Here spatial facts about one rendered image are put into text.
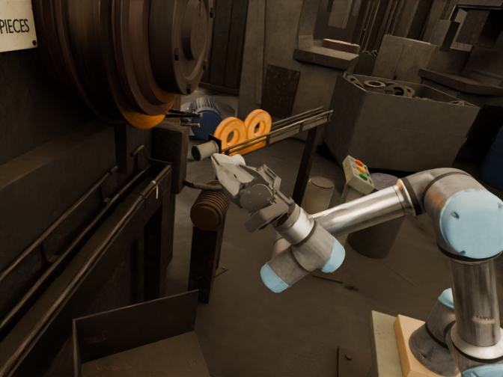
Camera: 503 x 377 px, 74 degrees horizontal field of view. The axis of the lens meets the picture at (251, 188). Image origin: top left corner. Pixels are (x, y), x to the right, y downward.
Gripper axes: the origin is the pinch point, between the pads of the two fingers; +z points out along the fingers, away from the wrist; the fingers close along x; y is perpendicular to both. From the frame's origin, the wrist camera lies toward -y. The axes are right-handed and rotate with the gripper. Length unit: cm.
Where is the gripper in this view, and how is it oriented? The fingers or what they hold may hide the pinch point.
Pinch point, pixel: (216, 161)
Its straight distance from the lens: 66.6
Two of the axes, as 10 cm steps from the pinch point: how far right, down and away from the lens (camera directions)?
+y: 1.6, -4.8, 8.6
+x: 6.7, -5.9, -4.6
